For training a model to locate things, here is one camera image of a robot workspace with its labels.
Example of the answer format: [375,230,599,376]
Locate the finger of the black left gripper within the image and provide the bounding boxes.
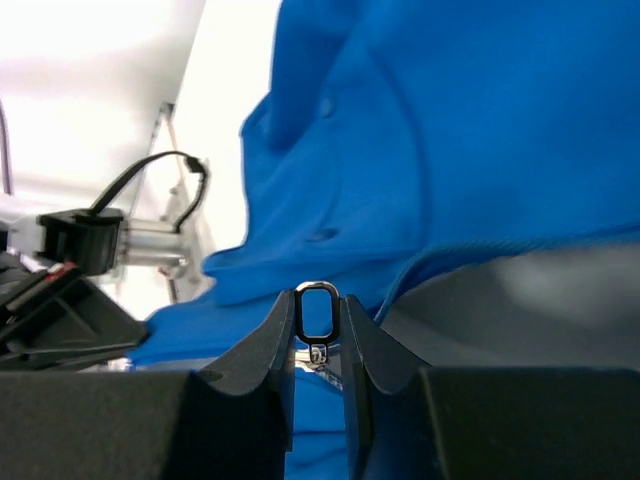
[1,269,149,370]

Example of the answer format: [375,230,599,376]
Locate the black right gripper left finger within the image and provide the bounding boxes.
[199,290,296,450]

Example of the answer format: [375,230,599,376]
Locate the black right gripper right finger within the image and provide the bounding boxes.
[341,295,425,479]

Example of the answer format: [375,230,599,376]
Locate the blue zip-up jacket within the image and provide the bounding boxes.
[131,1,639,479]

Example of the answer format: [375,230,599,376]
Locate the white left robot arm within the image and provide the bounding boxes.
[1,155,209,372]

